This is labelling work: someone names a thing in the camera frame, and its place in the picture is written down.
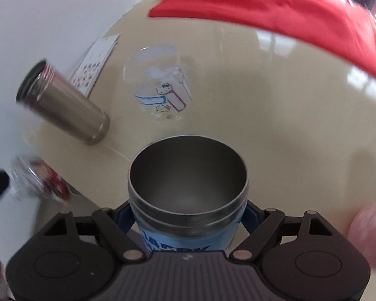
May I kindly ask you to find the blue insulated cup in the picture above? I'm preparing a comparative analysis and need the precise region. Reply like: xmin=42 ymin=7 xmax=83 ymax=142
xmin=128 ymin=135 xmax=249 ymax=252

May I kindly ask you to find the pink insulated cup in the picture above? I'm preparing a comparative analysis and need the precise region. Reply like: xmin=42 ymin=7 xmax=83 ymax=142
xmin=347 ymin=204 xmax=376 ymax=269

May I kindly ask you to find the tall stainless steel thermos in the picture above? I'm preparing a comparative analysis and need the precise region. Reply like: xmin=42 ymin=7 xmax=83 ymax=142
xmin=16 ymin=59 xmax=110 ymax=145

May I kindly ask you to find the sticker sheet paper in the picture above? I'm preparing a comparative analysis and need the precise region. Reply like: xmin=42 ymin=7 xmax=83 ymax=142
xmin=69 ymin=35 xmax=119 ymax=97

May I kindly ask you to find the red cloth flag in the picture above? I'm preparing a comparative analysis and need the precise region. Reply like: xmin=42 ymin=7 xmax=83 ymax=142
xmin=148 ymin=0 xmax=376 ymax=78

